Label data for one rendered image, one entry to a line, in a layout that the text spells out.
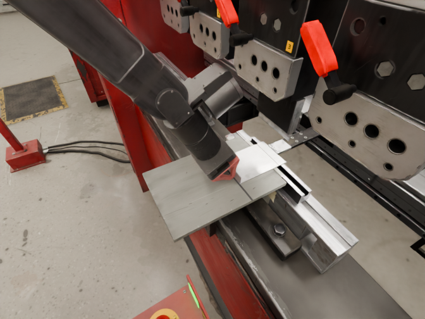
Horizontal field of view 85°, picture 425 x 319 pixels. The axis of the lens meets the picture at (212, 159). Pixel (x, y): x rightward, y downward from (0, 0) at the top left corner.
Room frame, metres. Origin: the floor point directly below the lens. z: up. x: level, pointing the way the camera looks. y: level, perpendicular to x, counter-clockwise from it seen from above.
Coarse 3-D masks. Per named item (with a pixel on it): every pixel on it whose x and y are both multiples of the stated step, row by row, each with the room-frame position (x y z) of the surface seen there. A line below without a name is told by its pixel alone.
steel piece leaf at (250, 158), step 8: (256, 144) 0.44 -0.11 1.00; (240, 152) 0.41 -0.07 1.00; (248, 152) 0.41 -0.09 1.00; (256, 152) 0.41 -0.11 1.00; (264, 152) 0.41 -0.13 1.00; (240, 160) 0.38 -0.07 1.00; (248, 160) 0.38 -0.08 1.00; (256, 160) 0.38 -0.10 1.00; (264, 160) 0.38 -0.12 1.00; (272, 160) 0.38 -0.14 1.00; (240, 168) 0.35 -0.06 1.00; (248, 168) 0.35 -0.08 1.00; (256, 168) 0.35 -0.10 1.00; (264, 168) 0.35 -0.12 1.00; (272, 168) 0.35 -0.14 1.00; (240, 176) 0.33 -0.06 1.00; (248, 176) 0.33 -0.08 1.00; (256, 176) 0.33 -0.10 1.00
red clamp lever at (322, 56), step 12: (312, 24) 0.29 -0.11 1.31; (312, 36) 0.28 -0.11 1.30; (324, 36) 0.28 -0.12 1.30; (312, 48) 0.27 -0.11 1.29; (324, 48) 0.27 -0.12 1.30; (312, 60) 0.27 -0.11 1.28; (324, 60) 0.26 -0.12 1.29; (324, 72) 0.25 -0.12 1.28; (336, 84) 0.24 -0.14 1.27; (348, 84) 0.24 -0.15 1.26; (324, 96) 0.24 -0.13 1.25; (336, 96) 0.23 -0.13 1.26; (348, 96) 0.24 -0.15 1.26
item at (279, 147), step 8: (304, 120) 0.53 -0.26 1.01; (296, 136) 0.46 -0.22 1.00; (304, 136) 0.46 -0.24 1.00; (312, 136) 0.46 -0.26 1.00; (320, 136) 0.48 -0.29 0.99; (272, 144) 0.43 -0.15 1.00; (280, 144) 0.43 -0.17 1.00; (288, 144) 0.43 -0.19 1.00; (296, 144) 0.43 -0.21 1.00; (328, 144) 0.45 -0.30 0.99; (280, 152) 0.41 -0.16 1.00
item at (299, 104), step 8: (264, 96) 0.42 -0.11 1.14; (264, 104) 0.42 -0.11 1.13; (272, 104) 0.40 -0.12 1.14; (280, 104) 0.38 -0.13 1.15; (288, 104) 0.37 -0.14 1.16; (296, 104) 0.35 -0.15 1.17; (264, 112) 0.42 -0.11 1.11; (272, 112) 0.40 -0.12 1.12; (280, 112) 0.38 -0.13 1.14; (288, 112) 0.36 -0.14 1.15; (296, 112) 0.36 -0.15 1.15; (264, 120) 0.43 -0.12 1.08; (272, 120) 0.39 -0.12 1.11; (280, 120) 0.38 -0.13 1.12; (288, 120) 0.36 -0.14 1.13; (296, 120) 0.36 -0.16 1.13; (280, 128) 0.38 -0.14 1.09; (288, 128) 0.35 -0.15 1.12; (288, 136) 0.36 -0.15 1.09
